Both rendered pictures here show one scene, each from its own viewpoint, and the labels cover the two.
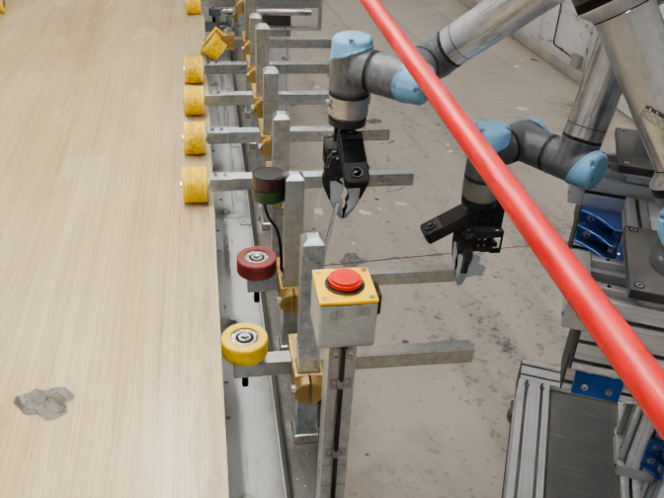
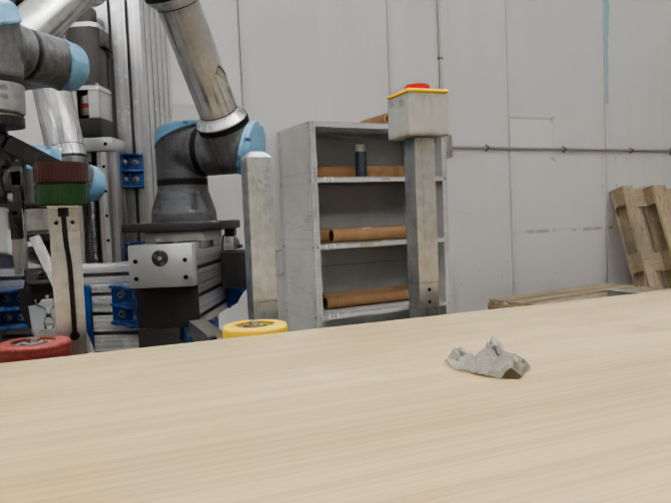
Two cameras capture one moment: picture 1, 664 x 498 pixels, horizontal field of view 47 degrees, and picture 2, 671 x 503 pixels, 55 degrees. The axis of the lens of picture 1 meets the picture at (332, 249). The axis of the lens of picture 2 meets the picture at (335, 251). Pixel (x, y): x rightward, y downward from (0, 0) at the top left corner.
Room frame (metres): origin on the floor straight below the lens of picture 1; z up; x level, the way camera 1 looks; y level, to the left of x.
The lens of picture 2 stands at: (1.08, 0.93, 1.03)
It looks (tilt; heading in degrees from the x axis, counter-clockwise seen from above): 3 degrees down; 259
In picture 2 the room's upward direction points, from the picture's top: 2 degrees counter-clockwise
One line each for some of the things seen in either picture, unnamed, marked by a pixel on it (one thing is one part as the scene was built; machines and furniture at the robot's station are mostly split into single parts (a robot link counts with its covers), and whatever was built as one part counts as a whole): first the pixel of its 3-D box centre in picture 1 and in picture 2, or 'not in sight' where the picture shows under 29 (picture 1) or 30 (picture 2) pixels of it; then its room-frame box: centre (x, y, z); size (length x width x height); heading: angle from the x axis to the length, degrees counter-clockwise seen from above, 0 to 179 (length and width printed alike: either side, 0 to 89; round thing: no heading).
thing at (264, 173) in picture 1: (269, 224); (66, 253); (1.24, 0.12, 1.00); 0.06 x 0.06 x 0.22; 11
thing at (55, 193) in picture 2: (268, 191); (62, 195); (1.24, 0.12, 1.07); 0.06 x 0.06 x 0.02
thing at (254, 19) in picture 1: (256, 92); not in sight; (2.23, 0.26, 0.88); 0.03 x 0.03 x 0.48; 11
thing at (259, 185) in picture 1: (268, 179); (61, 174); (1.24, 0.12, 1.10); 0.06 x 0.06 x 0.02
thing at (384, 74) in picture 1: (403, 76); (39, 62); (1.31, -0.11, 1.28); 0.11 x 0.11 x 0.08; 58
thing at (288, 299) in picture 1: (289, 285); not in sight; (1.27, 0.08, 0.85); 0.13 x 0.06 x 0.05; 11
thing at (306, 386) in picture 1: (305, 368); not in sight; (1.02, 0.03, 0.84); 0.13 x 0.06 x 0.05; 11
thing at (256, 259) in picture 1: (256, 278); (36, 386); (1.27, 0.15, 0.85); 0.08 x 0.08 x 0.11
